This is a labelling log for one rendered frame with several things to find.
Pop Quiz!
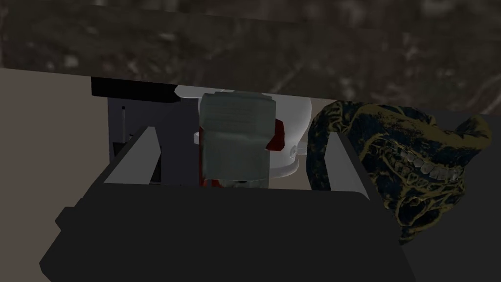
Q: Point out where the white round vessel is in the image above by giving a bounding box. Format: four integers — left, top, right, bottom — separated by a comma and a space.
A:
174, 85, 313, 181

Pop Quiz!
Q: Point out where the dark grey upright block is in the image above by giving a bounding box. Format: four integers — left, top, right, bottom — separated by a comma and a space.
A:
91, 76, 201, 186

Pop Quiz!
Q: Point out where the black and gold skull mug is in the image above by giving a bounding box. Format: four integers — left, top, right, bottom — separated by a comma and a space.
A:
306, 99, 494, 246

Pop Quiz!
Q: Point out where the grey-green and red box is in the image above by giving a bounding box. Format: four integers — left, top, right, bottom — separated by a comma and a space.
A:
197, 90, 286, 189

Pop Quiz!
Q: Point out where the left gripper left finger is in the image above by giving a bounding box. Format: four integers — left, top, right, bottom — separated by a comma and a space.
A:
103, 125, 163, 186

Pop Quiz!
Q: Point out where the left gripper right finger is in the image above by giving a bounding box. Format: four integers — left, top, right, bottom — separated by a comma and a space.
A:
311, 132, 371, 201

